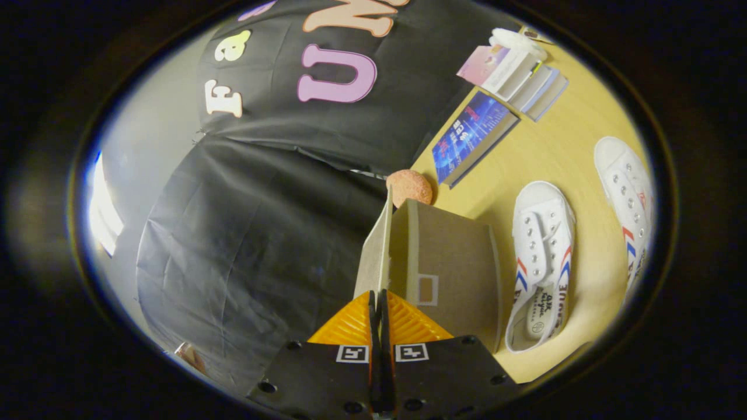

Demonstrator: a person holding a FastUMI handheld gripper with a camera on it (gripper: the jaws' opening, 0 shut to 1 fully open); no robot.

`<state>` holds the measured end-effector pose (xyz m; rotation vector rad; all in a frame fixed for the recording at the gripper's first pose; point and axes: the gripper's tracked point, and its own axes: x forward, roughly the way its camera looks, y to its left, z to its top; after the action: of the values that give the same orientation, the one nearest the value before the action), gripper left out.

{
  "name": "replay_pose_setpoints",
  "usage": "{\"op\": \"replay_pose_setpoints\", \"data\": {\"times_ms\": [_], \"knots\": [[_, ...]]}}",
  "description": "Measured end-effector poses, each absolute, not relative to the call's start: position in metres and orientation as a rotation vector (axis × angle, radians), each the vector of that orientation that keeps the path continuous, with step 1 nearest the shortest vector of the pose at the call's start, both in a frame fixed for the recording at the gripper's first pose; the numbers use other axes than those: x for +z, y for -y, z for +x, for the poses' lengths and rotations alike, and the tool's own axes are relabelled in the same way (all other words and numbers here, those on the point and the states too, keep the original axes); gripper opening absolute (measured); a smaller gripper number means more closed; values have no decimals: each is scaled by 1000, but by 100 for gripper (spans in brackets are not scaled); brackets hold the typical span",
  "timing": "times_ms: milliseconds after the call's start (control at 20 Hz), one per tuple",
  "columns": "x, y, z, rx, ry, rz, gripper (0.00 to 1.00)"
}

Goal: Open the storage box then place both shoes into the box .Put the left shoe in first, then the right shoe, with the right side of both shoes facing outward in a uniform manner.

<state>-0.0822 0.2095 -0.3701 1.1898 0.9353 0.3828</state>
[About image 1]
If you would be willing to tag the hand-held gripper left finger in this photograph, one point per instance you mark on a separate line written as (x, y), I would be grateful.
(327, 373)

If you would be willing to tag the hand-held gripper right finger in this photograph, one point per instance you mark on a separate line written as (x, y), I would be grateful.
(443, 367)

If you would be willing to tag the beige fabric storage box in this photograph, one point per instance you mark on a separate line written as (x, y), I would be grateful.
(455, 256)

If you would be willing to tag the white canvas shoe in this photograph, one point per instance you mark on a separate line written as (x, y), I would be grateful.
(543, 262)
(627, 198)

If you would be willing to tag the black backdrop cloth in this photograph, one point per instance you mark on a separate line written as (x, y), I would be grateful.
(262, 233)

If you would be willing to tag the fuzzy orange ball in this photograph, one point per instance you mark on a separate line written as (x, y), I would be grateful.
(408, 186)

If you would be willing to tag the blue cover book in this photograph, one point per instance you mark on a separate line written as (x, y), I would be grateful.
(467, 137)

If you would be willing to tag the grey blue book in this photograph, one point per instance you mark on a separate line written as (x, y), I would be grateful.
(551, 99)

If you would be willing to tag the white cover book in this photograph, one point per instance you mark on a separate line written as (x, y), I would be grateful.
(540, 87)

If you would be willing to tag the pink cover book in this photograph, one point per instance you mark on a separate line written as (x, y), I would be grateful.
(496, 64)

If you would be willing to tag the white crumpled cloth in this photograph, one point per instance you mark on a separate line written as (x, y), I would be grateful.
(516, 42)

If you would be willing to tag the small pale card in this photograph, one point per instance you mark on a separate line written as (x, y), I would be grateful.
(536, 35)

